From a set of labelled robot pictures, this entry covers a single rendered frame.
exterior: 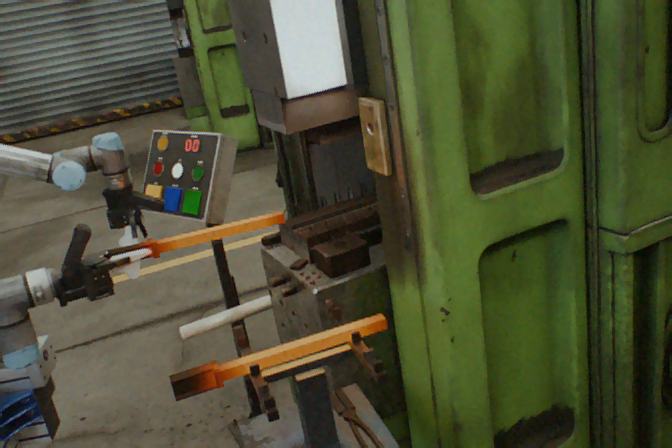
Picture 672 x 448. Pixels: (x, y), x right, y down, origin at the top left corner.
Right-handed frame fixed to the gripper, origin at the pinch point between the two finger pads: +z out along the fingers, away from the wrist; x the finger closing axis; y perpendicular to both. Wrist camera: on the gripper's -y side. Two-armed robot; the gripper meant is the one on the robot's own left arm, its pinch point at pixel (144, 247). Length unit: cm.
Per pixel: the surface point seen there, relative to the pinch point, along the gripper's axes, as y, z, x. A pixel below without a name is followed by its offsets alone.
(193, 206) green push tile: -15.4, -6.4, -10.6
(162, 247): -17, -19, 53
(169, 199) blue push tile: -7.1, -7.4, -19.5
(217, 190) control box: -23.8, -10.0, -11.2
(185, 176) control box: -13.9, -14.0, -19.4
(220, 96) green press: 7, 39, -460
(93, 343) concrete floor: 69, 94, -125
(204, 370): -25, -4, 83
